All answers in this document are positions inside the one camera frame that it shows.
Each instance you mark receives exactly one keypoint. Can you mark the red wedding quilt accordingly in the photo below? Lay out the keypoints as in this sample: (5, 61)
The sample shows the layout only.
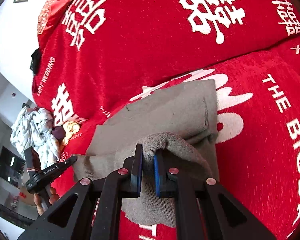
(103, 52)

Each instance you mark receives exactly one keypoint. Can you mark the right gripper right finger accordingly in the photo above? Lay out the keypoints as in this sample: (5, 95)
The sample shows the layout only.
(204, 209)

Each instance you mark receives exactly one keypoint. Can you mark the white patterned cloth pile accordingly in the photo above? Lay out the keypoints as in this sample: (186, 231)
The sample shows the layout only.
(33, 128)

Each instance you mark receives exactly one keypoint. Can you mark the grey knit sweater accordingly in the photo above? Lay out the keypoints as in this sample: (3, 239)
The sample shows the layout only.
(181, 119)

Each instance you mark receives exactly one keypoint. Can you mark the red wedding bed blanket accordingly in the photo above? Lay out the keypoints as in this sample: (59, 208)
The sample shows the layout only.
(258, 146)

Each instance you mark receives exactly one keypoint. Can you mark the person left hand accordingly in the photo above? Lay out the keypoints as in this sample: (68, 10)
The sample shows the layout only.
(39, 201)

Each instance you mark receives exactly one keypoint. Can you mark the black object beside quilt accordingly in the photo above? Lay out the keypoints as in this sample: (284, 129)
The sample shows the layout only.
(35, 61)

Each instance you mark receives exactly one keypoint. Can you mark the yellow orange cloth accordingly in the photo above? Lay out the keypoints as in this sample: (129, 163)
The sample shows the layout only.
(70, 128)

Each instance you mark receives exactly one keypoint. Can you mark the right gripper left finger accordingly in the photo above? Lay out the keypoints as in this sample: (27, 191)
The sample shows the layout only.
(91, 209)

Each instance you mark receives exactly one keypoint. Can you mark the red embroidered pillow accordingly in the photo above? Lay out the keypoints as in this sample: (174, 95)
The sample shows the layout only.
(48, 19)

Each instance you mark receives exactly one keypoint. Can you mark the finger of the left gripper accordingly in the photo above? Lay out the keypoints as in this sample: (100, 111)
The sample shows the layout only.
(32, 161)
(57, 169)

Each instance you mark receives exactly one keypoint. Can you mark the dark purple cloth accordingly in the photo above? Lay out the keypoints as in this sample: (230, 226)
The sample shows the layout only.
(59, 133)

